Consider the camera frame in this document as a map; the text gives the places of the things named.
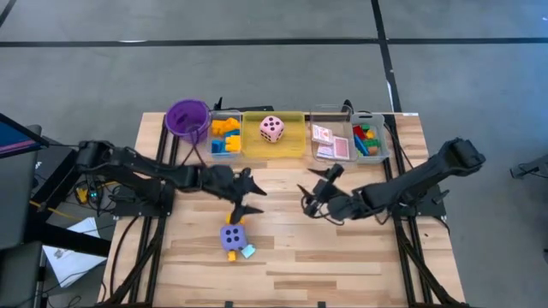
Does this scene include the purple plastic bucket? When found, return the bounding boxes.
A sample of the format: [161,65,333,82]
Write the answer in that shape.
[164,98,212,145]

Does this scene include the small clear plastic bin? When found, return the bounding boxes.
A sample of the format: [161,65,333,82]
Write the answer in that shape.
[206,109,243,161]

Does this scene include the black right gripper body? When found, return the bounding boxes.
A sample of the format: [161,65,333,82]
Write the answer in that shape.
[304,163,356,222]

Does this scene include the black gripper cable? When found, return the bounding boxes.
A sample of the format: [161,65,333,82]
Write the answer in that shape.
[301,196,346,227]

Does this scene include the large clear plastic bin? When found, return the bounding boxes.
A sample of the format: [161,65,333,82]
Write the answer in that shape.
[308,104,359,172]

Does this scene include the orange toy block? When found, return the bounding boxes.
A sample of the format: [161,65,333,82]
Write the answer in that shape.
[211,119,230,137]

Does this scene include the black table frame rail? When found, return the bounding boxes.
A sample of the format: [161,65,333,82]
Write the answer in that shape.
[382,113,468,308]
[102,113,181,308]

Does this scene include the white paper sheet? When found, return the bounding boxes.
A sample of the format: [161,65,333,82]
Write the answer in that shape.
[42,216,109,289]

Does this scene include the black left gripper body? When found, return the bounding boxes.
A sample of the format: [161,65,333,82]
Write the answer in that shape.
[217,168,253,223]

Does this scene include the pink foam dice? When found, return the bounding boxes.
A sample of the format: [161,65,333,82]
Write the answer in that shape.
[259,115,286,144]

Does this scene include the grey storage basket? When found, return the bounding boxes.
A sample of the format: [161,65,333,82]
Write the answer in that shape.
[350,112,391,165]

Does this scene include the lavender foam dice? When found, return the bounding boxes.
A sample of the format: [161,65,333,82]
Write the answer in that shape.
[219,223,249,252]

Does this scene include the black equipment stand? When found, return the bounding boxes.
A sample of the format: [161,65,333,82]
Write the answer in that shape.
[0,123,113,308]

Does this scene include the translucent yellow plastic bin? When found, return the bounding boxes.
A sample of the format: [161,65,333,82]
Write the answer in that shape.
[240,110,307,160]

